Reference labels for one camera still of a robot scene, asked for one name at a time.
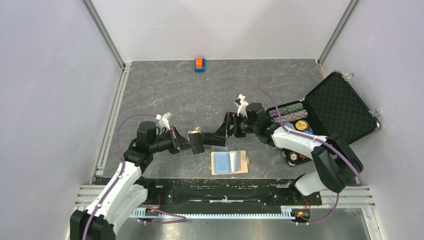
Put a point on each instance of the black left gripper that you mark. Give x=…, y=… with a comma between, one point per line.
x=178, y=142

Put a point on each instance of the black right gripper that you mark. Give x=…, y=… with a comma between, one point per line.
x=231, y=118

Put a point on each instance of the clear acrylic card box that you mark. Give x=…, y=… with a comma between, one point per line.
x=206, y=129

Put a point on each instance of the beige leather card holder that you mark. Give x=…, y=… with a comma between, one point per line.
x=229, y=162

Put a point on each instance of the black and yellow credit cards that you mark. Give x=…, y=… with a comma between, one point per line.
x=194, y=134

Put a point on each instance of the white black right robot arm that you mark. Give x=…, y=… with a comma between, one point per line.
x=336, y=165

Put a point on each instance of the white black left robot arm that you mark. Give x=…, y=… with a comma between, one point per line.
x=103, y=218

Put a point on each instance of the orange and blue toy car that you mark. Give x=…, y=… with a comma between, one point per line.
x=200, y=64

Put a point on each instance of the green blue poker chip stack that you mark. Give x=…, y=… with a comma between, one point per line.
x=285, y=110

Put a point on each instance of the yellow dealer button chip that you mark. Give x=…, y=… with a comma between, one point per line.
x=301, y=125

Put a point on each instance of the purple poker chip stack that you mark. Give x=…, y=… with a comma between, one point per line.
x=291, y=117

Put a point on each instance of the black poker chip case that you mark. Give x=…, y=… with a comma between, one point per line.
x=336, y=110

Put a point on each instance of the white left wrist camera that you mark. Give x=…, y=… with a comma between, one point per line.
x=164, y=120

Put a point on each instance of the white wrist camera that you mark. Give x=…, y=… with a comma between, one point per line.
x=241, y=104
x=164, y=120

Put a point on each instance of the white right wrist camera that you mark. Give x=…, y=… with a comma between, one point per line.
x=241, y=104

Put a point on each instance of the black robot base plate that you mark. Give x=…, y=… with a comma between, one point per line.
x=224, y=195

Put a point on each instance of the white slotted cable duct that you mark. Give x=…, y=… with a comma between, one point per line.
x=282, y=214

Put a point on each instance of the aluminium frame post left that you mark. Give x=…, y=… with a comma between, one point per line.
x=99, y=24

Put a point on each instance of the aluminium frame post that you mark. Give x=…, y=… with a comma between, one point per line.
x=99, y=24
x=344, y=19

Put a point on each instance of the aluminium frame post right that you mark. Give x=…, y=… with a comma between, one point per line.
x=344, y=19

